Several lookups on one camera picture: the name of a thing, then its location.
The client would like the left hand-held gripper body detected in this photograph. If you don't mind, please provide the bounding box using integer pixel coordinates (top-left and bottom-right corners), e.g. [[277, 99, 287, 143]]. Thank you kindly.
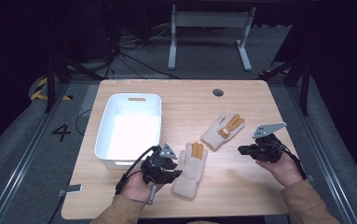
[[140, 142, 179, 185]]

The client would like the left hand-held gripper black cable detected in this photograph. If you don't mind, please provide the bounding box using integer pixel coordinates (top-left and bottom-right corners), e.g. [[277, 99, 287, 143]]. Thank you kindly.
[[115, 145, 162, 196]]

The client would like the aluminium floor rail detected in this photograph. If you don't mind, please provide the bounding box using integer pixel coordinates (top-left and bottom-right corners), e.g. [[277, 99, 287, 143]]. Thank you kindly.
[[285, 86, 357, 224], [0, 83, 72, 224]]

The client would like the hand-held gripper black cable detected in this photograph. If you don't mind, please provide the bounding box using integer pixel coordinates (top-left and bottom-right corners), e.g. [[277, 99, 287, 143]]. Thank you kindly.
[[115, 145, 162, 196], [275, 141, 308, 181]]

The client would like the bundle of black floor cables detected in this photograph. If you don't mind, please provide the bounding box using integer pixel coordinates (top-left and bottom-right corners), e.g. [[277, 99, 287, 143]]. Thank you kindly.
[[103, 23, 181, 80]]

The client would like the thin black floor cable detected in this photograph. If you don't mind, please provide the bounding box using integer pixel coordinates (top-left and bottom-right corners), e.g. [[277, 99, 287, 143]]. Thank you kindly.
[[75, 108, 93, 137]]

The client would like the beige glove with orange fingers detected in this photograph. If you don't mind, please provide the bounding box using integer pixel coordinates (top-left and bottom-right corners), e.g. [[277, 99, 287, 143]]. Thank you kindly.
[[171, 141, 209, 201]]

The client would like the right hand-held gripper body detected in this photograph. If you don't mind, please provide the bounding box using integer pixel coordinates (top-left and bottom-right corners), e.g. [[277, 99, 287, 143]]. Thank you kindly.
[[252, 121, 288, 163]]

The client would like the person's left hand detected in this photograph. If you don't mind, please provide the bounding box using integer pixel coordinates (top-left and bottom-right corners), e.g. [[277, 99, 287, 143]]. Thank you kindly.
[[119, 171, 165, 203]]

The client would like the yellow black hazard tape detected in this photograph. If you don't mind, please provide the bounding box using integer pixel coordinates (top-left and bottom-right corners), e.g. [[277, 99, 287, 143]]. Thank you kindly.
[[30, 77, 74, 102]]

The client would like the white plastic bin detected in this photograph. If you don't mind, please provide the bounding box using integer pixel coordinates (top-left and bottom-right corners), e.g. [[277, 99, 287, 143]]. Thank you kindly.
[[93, 92, 163, 171]]

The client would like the person's right hand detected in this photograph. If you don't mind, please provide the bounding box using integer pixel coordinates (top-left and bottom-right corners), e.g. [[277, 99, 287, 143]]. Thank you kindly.
[[255, 151, 305, 189]]

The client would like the black metal stand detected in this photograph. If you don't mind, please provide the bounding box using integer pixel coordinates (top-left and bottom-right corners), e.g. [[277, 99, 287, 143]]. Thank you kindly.
[[259, 55, 311, 117], [43, 51, 106, 114]]

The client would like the beige glove with bear patch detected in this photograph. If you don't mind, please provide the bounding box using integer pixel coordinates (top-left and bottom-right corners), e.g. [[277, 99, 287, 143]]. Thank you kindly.
[[199, 112, 246, 152]]

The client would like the grey metal desk frame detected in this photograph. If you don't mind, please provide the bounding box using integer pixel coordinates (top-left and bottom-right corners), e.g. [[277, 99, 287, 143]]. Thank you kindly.
[[167, 4, 257, 72]]

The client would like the right hand-held gripper black cable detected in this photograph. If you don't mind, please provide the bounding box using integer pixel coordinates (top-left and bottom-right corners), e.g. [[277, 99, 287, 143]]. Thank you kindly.
[[275, 141, 308, 181]]

